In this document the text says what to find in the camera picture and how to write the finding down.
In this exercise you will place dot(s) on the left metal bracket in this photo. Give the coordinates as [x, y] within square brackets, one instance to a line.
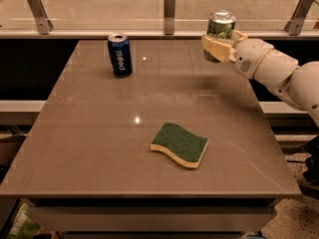
[43, 23]

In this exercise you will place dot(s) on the green soda can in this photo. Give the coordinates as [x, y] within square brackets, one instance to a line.
[220, 25]

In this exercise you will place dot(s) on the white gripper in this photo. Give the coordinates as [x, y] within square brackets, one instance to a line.
[249, 58]

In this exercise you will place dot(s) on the right metal bracket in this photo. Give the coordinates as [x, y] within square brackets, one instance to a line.
[295, 24]

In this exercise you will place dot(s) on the blue pepsi can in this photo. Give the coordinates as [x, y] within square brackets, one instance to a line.
[120, 54]

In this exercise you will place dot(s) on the black object on floor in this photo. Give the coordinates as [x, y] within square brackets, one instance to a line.
[311, 174]

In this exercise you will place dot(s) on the metal bracket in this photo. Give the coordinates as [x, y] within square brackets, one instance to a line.
[168, 16]
[295, 24]
[43, 23]

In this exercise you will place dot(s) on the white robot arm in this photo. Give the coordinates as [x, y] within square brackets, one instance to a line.
[280, 74]

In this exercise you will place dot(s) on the green yellow sponge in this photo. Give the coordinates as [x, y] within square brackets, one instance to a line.
[181, 145]

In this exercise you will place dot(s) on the green package on floor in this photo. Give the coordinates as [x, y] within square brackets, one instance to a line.
[23, 227]

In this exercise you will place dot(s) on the middle metal bracket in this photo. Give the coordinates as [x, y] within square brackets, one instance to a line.
[168, 16]

